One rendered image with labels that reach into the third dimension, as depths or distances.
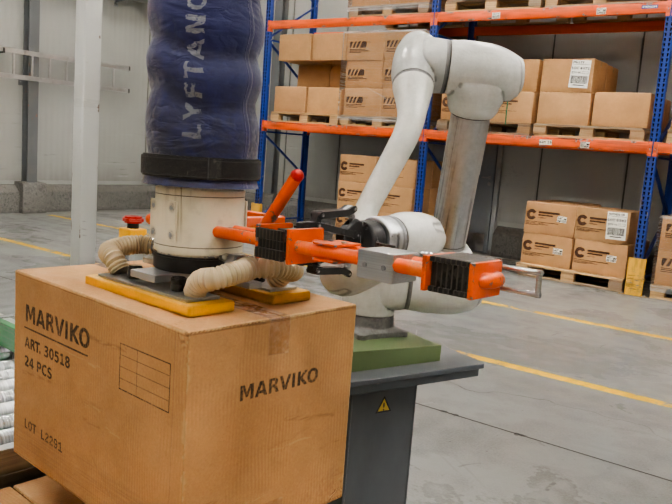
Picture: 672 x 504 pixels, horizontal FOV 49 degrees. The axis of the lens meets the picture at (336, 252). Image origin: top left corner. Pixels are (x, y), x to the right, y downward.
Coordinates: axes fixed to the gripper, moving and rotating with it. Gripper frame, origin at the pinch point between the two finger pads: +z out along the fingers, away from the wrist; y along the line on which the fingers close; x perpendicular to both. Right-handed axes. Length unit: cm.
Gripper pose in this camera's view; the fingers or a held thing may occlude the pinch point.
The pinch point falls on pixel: (296, 243)
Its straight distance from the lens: 125.1
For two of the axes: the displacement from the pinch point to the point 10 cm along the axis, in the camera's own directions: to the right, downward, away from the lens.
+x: -7.5, -1.5, 6.5
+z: -6.6, 0.5, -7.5
